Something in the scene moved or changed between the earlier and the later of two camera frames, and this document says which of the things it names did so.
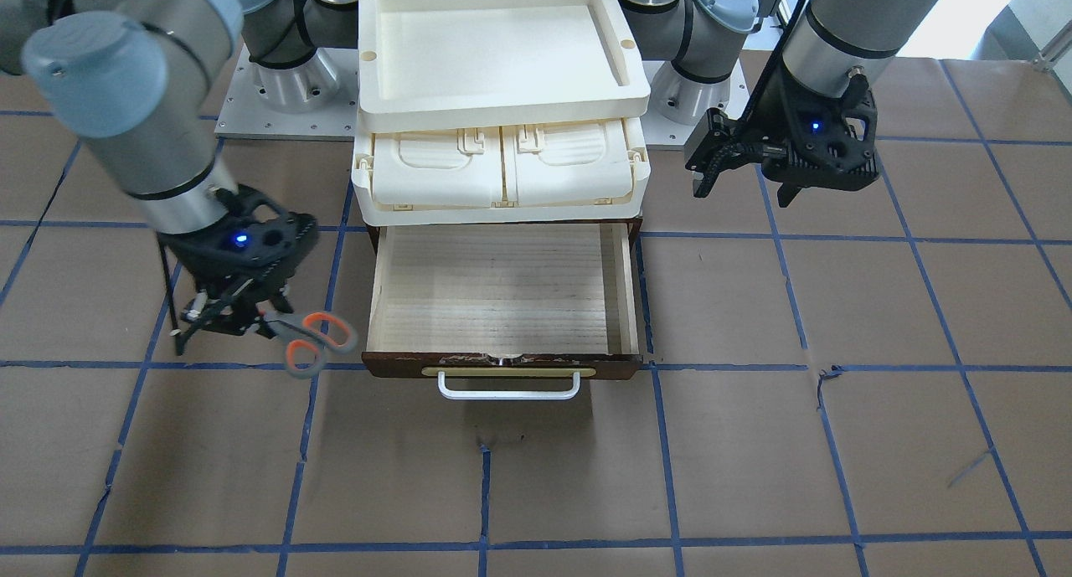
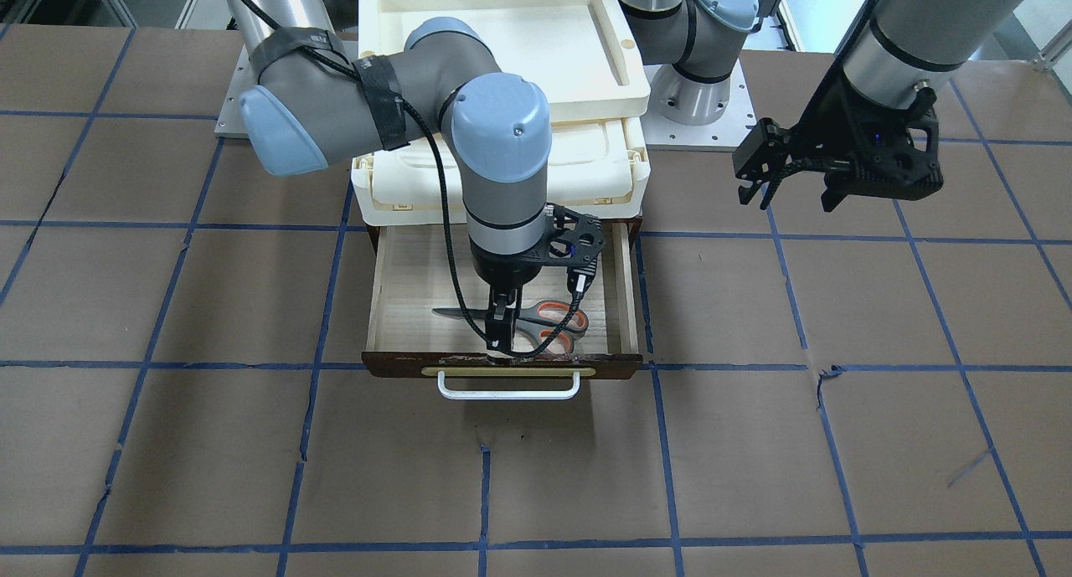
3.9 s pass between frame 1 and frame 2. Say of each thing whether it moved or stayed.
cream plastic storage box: stayed
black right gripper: moved
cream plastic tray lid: stayed
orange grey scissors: moved
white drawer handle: stayed
